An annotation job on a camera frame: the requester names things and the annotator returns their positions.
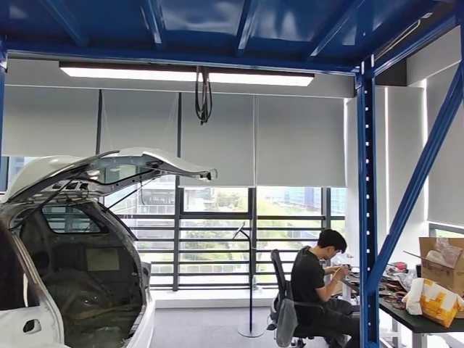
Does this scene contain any black floor lamp stand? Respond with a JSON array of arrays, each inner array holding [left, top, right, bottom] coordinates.
[[232, 221, 266, 339]]

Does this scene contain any black top work desk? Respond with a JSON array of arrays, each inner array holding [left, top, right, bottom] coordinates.
[[340, 268, 464, 348]]

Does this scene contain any grey garment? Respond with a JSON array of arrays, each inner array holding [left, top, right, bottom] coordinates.
[[275, 297, 299, 348]]

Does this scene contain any grey roller blind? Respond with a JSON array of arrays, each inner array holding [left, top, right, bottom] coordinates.
[[426, 62, 464, 227], [2, 86, 99, 157], [101, 90, 179, 157], [256, 95, 347, 189], [180, 94, 256, 189]]

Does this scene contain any black hanging cable loop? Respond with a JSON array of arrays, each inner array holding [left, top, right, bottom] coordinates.
[[195, 66, 214, 126]]

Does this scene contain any person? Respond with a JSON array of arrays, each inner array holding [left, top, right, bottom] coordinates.
[[290, 228, 361, 348]]

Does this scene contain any long ceiling light strip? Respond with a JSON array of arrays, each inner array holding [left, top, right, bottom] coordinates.
[[59, 61, 315, 88]]

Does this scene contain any black window railing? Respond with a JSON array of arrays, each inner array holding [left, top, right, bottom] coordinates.
[[119, 213, 347, 291]]

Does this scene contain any white yellow plastic bag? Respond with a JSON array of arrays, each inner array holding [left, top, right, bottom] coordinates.
[[401, 277, 464, 328]]

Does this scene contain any brown cardboard box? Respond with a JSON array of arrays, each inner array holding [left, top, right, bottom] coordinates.
[[404, 236, 464, 297]]

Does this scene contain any white car body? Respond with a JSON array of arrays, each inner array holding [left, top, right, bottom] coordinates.
[[0, 147, 218, 348]]

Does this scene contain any pile of cables and parts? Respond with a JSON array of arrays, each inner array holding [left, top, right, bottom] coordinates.
[[379, 261, 417, 311]]

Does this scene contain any black office chair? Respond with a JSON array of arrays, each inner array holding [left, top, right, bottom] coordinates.
[[266, 249, 329, 348]]

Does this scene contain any blue metal shelf rack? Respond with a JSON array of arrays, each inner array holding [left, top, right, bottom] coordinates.
[[0, 0, 464, 348]]

